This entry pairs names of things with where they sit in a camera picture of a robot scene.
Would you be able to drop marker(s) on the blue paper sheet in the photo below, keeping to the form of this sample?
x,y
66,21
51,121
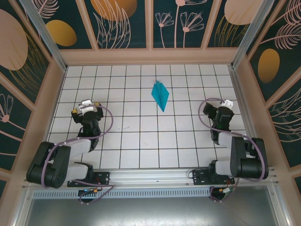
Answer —
x,y
161,94

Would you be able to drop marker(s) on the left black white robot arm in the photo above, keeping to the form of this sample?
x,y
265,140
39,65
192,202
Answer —
x,y
51,162

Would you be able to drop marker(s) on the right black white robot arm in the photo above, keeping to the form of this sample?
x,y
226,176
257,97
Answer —
x,y
249,160

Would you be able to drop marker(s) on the grey metal sheet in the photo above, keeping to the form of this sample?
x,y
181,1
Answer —
x,y
150,212

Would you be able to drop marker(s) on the small circuit board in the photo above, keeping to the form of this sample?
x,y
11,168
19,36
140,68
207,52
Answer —
x,y
90,191
227,190

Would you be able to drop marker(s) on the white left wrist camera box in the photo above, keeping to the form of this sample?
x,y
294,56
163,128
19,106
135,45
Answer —
x,y
87,106

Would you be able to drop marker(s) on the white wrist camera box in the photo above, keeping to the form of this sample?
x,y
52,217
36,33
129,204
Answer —
x,y
87,106
227,103

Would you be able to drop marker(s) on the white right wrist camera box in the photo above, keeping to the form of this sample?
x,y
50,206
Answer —
x,y
227,103

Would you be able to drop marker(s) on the aluminium side rail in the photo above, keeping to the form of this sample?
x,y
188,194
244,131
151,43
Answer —
x,y
238,94

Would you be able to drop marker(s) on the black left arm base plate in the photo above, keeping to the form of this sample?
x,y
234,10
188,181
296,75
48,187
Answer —
x,y
103,179

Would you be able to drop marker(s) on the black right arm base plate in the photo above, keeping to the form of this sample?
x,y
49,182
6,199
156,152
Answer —
x,y
200,177

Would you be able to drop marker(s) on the aluminium mounting rail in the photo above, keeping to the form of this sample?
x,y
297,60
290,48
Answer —
x,y
150,176

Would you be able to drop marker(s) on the aluminium frame post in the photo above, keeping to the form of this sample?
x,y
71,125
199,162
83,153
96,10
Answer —
x,y
47,40
249,35

